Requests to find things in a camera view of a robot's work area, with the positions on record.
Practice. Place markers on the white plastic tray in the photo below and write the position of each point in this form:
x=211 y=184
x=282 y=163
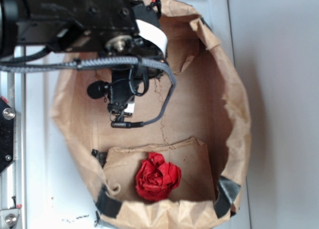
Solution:
x=56 y=197

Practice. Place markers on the brown paper bag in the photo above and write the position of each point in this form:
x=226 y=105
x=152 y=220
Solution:
x=205 y=130

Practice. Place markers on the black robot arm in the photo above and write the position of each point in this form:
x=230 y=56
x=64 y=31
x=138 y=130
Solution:
x=31 y=29

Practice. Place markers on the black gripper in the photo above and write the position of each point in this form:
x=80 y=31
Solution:
x=136 y=31

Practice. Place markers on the aluminium frame rail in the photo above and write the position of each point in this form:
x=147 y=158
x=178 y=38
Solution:
x=12 y=180

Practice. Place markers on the black metal bracket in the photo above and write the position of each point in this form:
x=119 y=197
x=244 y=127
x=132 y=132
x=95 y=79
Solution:
x=7 y=115

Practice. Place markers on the silver corner bracket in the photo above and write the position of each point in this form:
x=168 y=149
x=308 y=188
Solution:
x=9 y=218

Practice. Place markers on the crumpled red cloth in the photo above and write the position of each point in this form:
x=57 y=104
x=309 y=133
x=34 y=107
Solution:
x=156 y=178

